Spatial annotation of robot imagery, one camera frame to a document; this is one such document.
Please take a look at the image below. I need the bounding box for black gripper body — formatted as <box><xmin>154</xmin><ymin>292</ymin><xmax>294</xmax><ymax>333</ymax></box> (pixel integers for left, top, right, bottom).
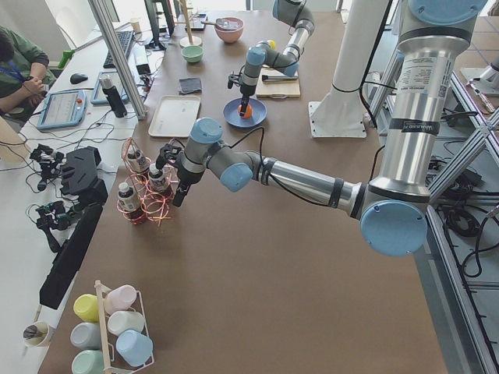
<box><xmin>239</xmin><ymin>73</ymin><xmax>257</xmax><ymax>104</ymax></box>
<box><xmin>175</xmin><ymin>155</ymin><xmax>205</xmax><ymax>195</ymax></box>

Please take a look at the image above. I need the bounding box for orange mandarin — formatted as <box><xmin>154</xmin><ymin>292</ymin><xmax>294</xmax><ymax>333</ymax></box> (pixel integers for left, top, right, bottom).
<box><xmin>238</xmin><ymin>104</ymin><xmax>253</xmax><ymax>118</ymax></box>

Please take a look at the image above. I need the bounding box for blue plate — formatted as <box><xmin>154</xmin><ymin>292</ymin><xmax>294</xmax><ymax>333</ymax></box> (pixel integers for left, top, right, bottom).
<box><xmin>223</xmin><ymin>98</ymin><xmax>267</xmax><ymax>129</ymax></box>

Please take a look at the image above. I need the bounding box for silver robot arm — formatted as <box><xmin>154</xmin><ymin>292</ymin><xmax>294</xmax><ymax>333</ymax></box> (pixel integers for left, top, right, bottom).
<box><xmin>237</xmin><ymin>0</ymin><xmax>315</xmax><ymax>117</ymax></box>
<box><xmin>172</xmin><ymin>1</ymin><xmax>488</xmax><ymax>256</ymax></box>

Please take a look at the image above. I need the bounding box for steel muddler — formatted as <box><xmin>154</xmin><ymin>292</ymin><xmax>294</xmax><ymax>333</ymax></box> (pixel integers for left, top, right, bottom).
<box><xmin>261</xmin><ymin>75</ymin><xmax>299</xmax><ymax>83</ymax></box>

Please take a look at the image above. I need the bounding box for tea bottle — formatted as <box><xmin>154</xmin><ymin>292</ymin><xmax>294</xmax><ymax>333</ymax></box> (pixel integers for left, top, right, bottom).
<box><xmin>118</xmin><ymin>182</ymin><xmax>146</xmax><ymax>224</ymax></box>
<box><xmin>126</xmin><ymin>148</ymin><xmax>149</xmax><ymax>175</ymax></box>
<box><xmin>148</xmin><ymin>164</ymin><xmax>173</xmax><ymax>199</ymax></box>

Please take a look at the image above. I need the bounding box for wooden cutting board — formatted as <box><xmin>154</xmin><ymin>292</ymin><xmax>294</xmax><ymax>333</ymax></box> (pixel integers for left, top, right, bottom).
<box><xmin>256</xmin><ymin>67</ymin><xmax>301</xmax><ymax>98</ymax></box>

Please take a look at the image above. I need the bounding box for pink bowl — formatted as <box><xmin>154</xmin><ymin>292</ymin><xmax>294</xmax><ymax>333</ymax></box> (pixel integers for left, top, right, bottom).
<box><xmin>214</xmin><ymin>17</ymin><xmax>244</xmax><ymax>44</ymax></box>

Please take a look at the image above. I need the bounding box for grey cloth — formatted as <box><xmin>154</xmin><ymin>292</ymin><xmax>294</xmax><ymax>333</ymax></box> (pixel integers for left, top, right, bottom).
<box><xmin>179</xmin><ymin>77</ymin><xmax>202</xmax><ymax>94</ymax></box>

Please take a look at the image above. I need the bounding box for cream rabbit tray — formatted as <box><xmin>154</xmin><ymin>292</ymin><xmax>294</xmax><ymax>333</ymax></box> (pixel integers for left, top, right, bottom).
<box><xmin>148</xmin><ymin>95</ymin><xmax>200</xmax><ymax>138</ymax></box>

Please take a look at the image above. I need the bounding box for green bowl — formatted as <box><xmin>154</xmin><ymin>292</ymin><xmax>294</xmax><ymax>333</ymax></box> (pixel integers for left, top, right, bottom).
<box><xmin>182</xmin><ymin>45</ymin><xmax>203</xmax><ymax>63</ymax></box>

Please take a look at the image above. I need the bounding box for metal ice scoop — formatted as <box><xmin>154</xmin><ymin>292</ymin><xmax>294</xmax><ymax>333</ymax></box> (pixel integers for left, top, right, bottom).
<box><xmin>201</xmin><ymin>18</ymin><xmax>240</xmax><ymax>31</ymax></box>

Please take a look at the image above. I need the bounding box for black thermos bottle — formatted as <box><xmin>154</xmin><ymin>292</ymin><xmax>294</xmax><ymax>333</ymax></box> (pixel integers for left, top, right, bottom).
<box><xmin>99</xmin><ymin>75</ymin><xmax>127</xmax><ymax>118</ymax></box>

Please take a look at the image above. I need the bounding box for teach pendant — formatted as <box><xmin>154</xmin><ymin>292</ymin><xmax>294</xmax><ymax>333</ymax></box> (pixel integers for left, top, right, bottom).
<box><xmin>90</xmin><ymin>70</ymin><xmax>129</xmax><ymax>106</ymax></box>
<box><xmin>37</xmin><ymin>90</ymin><xmax>87</xmax><ymax>131</ymax></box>

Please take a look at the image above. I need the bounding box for black keyboard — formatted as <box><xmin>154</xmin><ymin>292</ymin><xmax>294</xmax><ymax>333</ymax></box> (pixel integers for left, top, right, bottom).
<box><xmin>102</xmin><ymin>30</ymin><xmax>135</xmax><ymax>69</ymax></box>

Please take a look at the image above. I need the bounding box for computer mouse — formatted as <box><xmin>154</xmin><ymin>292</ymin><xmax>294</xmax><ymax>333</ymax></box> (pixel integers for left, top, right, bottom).
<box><xmin>69</xmin><ymin>73</ymin><xmax>88</xmax><ymax>85</ymax></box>

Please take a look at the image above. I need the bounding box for cup rack with cups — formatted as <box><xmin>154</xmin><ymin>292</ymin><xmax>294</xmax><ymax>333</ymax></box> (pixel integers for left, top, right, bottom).
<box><xmin>69</xmin><ymin>280</ymin><xmax>155</xmax><ymax>373</ymax></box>

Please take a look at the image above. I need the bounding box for seated person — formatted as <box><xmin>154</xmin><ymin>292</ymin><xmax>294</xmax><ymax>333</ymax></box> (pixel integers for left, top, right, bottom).
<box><xmin>1</xmin><ymin>27</ymin><xmax>56</xmax><ymax>122</ymax></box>

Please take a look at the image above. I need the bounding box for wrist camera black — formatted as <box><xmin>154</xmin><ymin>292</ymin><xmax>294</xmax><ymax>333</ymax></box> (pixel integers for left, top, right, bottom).
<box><xmin>155</xmin><ymin>143</ymin><xmax>184</xmax><ymax>170</ymax></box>
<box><xmin>227</xmin><ymin>72</ymin><xmax>242</xmax><ymax>89</ymax></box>

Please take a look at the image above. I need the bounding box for copper wire bottle rack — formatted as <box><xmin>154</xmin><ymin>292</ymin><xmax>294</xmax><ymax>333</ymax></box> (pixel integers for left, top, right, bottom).
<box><xmin>116</xmin><ymin>138</ymin><xmax>178</xmax><ymax>225</ymax></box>

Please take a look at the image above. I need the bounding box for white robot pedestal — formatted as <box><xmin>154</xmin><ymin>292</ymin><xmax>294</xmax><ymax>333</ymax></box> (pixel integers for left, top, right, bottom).
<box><xmin>309</xmin><ymin>0</ymin><xmax>391</xmax><ymax>139</ymax></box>

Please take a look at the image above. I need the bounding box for aluminium frame post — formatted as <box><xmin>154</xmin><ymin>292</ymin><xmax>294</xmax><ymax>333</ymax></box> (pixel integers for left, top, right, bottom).
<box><xmin>88</xmin><ymin>0</ymin><xmax>146</xmax><ymax>120</ymax></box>

